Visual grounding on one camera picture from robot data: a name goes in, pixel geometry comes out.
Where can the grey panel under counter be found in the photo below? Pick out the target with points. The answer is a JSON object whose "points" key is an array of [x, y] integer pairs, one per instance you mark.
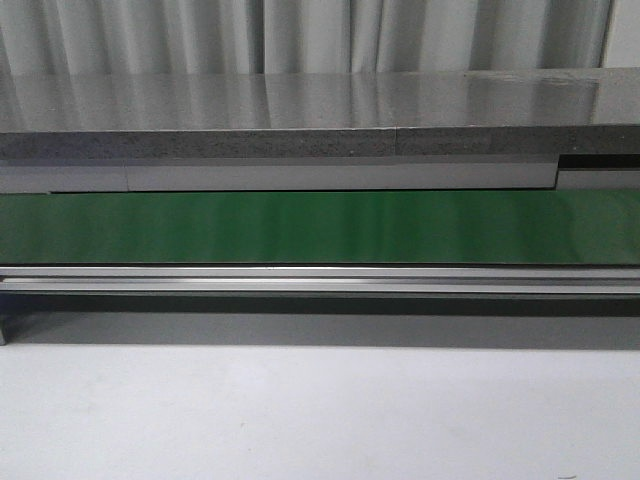
{"points": [[431, 172]]}

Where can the dark granite counter slab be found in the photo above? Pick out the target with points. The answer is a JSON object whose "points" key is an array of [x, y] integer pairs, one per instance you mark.
{"points": [[94, 116]]}

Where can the green conveyor belt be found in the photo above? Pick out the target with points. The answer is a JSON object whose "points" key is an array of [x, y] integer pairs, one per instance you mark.
{"points": [[477, 227]]}

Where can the white pleated curtain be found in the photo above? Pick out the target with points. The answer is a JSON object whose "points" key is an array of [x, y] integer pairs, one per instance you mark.
{"points": [[193, 37]]}

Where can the aluminium conveyor side rail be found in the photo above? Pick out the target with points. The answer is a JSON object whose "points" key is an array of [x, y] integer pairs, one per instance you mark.
{"points": [[404, 306]]}

